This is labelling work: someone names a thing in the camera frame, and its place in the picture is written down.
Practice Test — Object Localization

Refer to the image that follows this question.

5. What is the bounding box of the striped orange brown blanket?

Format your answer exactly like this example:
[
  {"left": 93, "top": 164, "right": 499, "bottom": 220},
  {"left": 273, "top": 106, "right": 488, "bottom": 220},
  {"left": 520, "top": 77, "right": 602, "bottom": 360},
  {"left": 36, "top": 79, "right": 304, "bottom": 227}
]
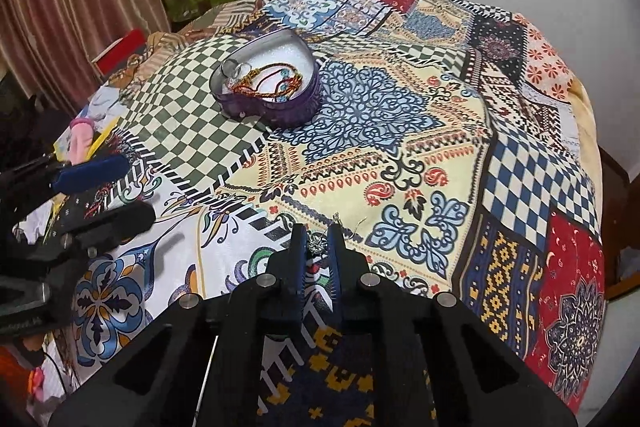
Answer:
[{"left": 104, "top": 0, "right": 267, "bottom": 89}]

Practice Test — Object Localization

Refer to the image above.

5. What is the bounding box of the small dark jewelry piece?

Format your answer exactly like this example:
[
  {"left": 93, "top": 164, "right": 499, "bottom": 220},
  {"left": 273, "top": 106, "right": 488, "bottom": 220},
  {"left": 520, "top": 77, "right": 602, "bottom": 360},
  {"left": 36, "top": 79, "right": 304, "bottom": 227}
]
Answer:
[{"left": 307, "top": 231, "right": 328, "bottom": 258}]

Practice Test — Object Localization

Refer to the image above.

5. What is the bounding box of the purple heart-shaped jewelry box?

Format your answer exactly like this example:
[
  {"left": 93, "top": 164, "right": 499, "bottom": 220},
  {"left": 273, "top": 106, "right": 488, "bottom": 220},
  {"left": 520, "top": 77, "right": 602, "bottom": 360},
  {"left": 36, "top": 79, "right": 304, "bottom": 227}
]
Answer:
[{"left": 209, "top": 29, "right": 321, "bottom": 129}]

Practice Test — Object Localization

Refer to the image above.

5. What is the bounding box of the left hand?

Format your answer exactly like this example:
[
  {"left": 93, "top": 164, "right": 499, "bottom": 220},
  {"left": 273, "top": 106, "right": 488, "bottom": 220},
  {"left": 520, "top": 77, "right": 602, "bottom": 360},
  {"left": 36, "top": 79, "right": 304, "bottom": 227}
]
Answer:
[{"left": 1, "top": 334, "right": 46, "bottom": 369}]

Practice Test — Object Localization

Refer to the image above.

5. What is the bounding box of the patchwork patterned bedspread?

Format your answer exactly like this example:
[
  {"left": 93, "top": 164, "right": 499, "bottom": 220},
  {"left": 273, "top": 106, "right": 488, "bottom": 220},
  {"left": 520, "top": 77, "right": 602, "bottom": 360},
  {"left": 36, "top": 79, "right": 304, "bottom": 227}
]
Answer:
[{"left": 58, "top": 0, "right": 604, "bottom": 426}]

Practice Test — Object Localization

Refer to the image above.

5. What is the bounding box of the pink plush toy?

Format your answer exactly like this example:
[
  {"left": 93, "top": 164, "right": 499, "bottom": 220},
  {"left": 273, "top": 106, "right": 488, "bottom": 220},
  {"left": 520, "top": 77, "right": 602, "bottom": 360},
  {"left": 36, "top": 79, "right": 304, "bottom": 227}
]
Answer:
[{"left": 68, "top": 117, "right": 94, "bottom": 165}]

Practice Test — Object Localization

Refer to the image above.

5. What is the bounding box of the red gift box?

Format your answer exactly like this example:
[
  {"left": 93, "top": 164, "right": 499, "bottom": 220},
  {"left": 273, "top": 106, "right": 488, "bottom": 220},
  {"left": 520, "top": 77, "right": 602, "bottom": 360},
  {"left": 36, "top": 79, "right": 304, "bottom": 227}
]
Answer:
[{"left": 91, "top": 28, "right": 146, "bottom": 77}]

